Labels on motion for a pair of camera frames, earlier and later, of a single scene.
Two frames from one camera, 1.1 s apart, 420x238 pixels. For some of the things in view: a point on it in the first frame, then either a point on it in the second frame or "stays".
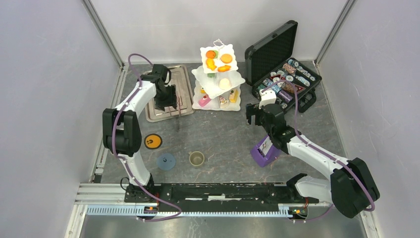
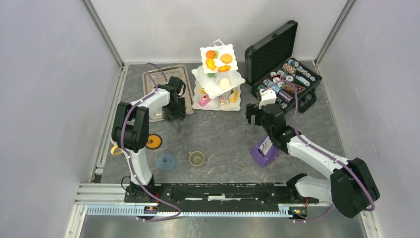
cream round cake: x=225 y=84 stays
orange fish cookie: x=224 y=68 stays
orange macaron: x=210 y=54 stays
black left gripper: x=171 y=101 → x=180 y=112
